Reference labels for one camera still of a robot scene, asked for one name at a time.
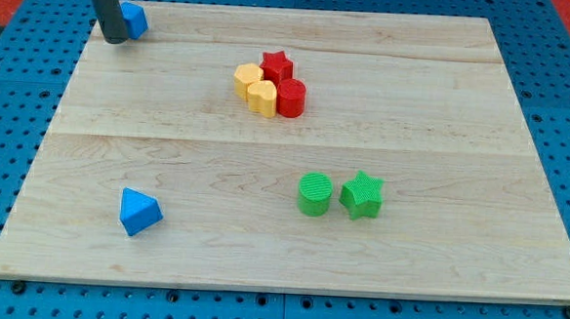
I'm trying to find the wooden board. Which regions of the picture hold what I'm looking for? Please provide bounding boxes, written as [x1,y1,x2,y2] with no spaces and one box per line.
[0,2,570,305]

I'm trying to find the yellow heart block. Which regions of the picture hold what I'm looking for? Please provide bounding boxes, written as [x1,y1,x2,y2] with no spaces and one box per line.
[246,80,278,118]

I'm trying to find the green cylinder block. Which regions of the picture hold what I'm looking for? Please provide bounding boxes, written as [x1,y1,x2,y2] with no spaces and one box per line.
[298,172,333,217]

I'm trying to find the red cylinder block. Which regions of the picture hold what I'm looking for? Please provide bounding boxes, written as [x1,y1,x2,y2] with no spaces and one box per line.
[277,78,306,118]

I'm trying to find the green star block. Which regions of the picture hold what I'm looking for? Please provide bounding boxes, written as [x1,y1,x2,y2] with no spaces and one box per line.
[339,171,385,219]

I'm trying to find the yellow hexagon block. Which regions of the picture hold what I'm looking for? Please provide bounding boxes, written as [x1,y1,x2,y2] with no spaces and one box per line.
[233,62,265,100]

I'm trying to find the red star block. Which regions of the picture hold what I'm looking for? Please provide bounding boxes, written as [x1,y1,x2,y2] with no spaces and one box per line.
[260,51,294,86]

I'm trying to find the blue triangle block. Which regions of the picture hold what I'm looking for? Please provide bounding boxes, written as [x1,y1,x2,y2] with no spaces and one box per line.
[120,187,164,236]

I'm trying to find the blue cube block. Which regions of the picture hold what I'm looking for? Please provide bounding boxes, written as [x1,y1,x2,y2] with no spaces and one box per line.
[120,2,148,39]

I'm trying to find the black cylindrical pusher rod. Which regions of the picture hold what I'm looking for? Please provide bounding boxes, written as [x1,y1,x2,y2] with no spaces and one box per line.
[91,0,128,44]

